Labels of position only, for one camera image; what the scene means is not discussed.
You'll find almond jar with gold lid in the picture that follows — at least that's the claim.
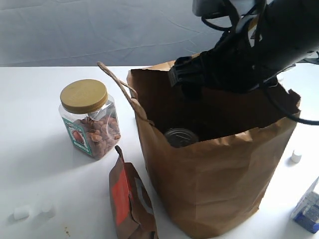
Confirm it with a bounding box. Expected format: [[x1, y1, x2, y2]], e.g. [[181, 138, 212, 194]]
[[59, 79, 121, 160]]

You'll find white cube marker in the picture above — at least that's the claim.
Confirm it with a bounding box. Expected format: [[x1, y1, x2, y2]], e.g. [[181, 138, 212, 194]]
[[13, 206, 30, 221]]

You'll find small white bottle cap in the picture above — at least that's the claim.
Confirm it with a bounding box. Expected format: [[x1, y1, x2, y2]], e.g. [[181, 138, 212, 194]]
[[290, 149, 302, 163]]

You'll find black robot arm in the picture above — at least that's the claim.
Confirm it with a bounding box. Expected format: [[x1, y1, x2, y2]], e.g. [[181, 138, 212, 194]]
[[168, 0, 319, 93]]

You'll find blue and white carton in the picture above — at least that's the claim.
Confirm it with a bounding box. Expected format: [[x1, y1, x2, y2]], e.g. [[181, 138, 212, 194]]
[[291, 178, 319, 234]]

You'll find brown and red pouch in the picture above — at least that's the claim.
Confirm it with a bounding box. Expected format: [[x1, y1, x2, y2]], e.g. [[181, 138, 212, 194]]
[[109, 146, 159, 239]]

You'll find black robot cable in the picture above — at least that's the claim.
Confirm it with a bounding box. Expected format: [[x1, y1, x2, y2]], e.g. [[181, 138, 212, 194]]
[[200, 0, 319, 125]]

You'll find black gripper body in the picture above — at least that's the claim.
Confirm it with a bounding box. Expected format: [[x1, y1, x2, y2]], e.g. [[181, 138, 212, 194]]
[[199, 32, 264, 93]]

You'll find large brown paper bag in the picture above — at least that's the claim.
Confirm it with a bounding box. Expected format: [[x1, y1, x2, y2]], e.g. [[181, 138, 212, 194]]
[[96, 60, 301, 239]]

